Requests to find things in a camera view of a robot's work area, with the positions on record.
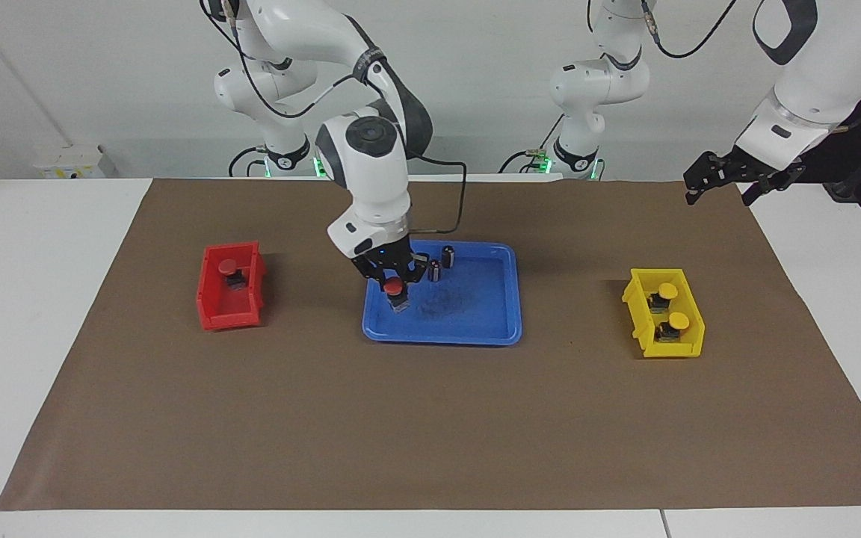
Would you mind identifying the brown paper table mat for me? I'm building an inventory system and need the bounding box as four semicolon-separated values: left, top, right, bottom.
0;178;861;511

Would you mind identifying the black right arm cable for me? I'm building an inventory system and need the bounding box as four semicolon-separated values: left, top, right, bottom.
203;0;469;232

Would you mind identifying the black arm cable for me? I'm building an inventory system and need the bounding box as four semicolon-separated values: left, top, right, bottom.
640;0;739;60
203;0;469;232

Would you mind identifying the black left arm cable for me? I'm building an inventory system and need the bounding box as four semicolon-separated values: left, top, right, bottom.
640;0;739;60

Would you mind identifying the yellow plastic bin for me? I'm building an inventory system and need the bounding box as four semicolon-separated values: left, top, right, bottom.
621;268;706;358

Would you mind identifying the black base cable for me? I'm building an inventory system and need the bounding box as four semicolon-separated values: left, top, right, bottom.
498;112;567;174
229;146;268;178

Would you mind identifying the black right base cable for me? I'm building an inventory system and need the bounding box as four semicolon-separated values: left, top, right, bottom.
229;146;268;178

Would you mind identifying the red plastic bin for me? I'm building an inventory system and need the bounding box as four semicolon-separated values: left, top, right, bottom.
196;241;266;331

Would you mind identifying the white wall box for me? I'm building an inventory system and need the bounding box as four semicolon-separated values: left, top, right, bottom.
33;144;108;179

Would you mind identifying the black left base cable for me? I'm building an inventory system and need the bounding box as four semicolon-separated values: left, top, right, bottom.
498;112;567;174

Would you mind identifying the blue plastic tray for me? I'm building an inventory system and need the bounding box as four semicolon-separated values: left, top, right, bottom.
362;239;523;346

